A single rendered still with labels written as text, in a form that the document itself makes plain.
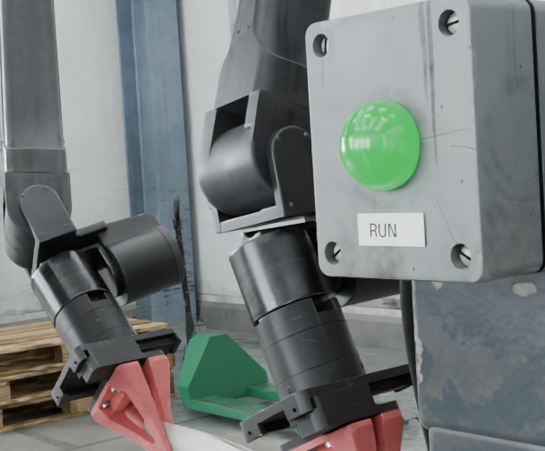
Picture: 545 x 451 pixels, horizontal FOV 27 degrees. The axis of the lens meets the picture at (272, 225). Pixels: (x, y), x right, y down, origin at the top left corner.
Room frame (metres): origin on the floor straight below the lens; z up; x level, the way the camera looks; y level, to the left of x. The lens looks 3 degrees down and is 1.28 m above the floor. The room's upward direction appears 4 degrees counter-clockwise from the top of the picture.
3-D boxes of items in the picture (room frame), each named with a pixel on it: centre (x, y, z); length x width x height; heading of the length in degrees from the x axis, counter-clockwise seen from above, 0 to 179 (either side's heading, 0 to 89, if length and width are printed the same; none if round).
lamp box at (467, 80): (0.39, -0.06, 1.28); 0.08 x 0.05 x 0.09; 41
